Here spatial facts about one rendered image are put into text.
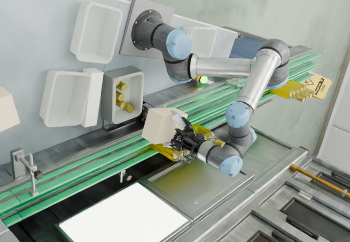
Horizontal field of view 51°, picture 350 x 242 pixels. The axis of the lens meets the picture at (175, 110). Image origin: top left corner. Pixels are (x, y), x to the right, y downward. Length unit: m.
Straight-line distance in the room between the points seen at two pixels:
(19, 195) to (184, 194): 0.69
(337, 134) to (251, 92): 6.78
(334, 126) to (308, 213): 6.23
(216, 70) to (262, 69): 0.29
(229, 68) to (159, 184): 0.61
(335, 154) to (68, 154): 7.07
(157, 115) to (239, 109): 0.35
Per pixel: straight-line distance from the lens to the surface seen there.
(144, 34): 1.61
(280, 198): 1.85
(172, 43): 1.51
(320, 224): 1.80
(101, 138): 1.65
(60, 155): 1.55
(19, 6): 1.35
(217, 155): 1.28
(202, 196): 1.67
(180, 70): 1.61
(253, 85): 1.29
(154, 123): 1.41
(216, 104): 2.06
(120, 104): 1.66
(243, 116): 1.19
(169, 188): 1.68
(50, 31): 1.42
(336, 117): 7.90
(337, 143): 8.08
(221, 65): 1.58
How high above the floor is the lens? 1.94
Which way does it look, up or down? 35 degrees down
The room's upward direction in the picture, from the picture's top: 118 degrees clockwise
